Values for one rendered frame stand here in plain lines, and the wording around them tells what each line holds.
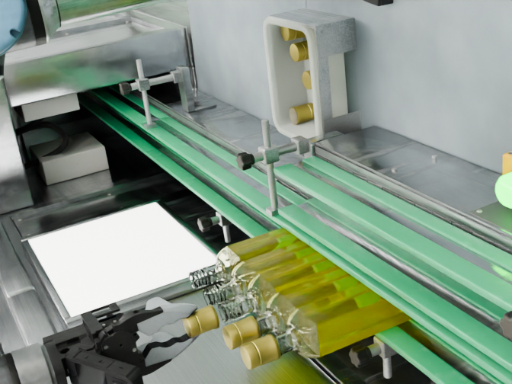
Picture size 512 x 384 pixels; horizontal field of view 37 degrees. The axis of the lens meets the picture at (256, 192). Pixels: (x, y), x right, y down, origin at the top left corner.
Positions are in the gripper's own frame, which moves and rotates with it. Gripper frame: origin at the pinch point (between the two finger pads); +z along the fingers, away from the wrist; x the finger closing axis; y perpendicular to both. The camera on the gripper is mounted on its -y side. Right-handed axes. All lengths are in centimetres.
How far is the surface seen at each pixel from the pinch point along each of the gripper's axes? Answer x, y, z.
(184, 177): 4, 62, 24
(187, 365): 12.8, 8.6, 0.9
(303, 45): -28, 30, 39
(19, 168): 6, 101, -6
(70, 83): -13, 101, 11
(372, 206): -13.5, -7.9, 26.4
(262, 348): -1.3, -12.8, 4.9
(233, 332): -1.1, -6.9, 3.4
